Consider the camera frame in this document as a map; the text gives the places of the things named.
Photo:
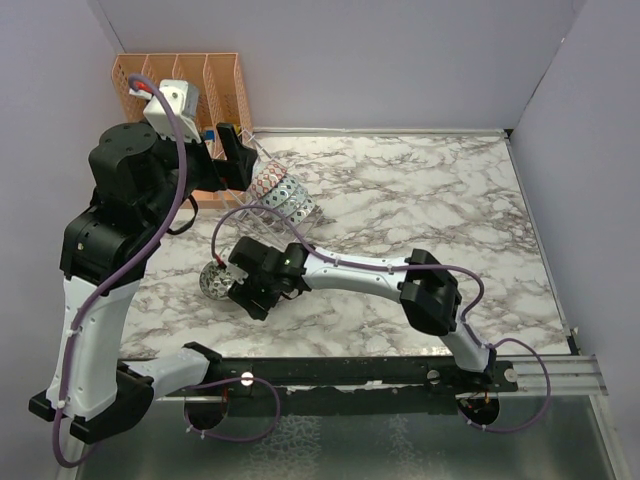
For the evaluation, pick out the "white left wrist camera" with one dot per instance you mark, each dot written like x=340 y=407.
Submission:
x=182 y=96

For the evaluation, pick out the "white wire dish rack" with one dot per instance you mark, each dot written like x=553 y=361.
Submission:
x=260 y=221

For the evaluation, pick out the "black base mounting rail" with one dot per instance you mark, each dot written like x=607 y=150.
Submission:
x=341 y=386

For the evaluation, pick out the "aluminium side rail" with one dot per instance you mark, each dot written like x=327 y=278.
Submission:
x=569 y=376

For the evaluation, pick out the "blue triangle patterned bowl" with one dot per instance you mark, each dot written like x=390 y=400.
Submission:
x=280 y=192

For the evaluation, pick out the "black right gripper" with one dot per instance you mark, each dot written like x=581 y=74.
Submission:
x=258 y=308

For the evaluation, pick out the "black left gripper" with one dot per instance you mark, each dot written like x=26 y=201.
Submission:
x=230 y=173

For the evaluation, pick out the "white diamond patterned bowl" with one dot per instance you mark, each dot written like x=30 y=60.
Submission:
x=302 y=212

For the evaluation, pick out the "orange plastic file organizer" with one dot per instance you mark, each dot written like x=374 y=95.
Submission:
x=217 y=76

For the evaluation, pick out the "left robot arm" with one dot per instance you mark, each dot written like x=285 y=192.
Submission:
x=140 y=180

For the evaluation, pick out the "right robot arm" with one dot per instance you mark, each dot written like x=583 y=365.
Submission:
x=425 y=289

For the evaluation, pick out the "white petal patterned bowl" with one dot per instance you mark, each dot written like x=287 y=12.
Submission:
x=294 y=202

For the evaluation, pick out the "blue floral patterned bowl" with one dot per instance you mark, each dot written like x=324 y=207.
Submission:
x=286 y=195

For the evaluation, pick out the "red patterned bowl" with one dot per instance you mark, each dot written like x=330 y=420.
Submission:
x=266 y=178

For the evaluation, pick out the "black leaf patterned bowl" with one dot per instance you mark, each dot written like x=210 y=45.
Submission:
x=215 y=281

